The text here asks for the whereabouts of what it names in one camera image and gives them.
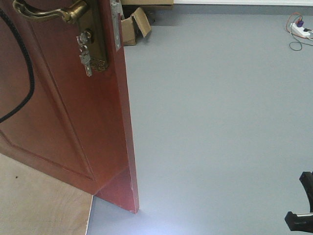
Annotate white power strip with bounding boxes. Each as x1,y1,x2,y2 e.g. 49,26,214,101
290,23,311,39

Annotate plywood floor platform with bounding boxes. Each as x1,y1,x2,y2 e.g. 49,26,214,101
0,155,93,235

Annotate brass lock plate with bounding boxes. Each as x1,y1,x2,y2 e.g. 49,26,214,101
78,0,109,72

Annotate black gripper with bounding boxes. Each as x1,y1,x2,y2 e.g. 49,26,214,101
285,171,313,232

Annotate brown wooden door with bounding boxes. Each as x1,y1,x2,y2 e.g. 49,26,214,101
0,0,139,213

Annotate brass door handle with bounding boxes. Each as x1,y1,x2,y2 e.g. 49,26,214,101
12,0,89,24

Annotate tangled floor cables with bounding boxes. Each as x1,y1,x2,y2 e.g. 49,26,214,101
285,12,313,51

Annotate open flat cardboard box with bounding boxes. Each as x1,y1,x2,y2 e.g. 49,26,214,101
121,7,152,46

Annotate silver keys in lock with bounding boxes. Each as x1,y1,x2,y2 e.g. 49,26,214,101
76,29,92,77

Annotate black braided cable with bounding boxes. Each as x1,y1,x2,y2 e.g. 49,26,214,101
0,8,36,124

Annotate silver latch plate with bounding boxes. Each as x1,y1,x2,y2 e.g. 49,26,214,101
110,0,123,51

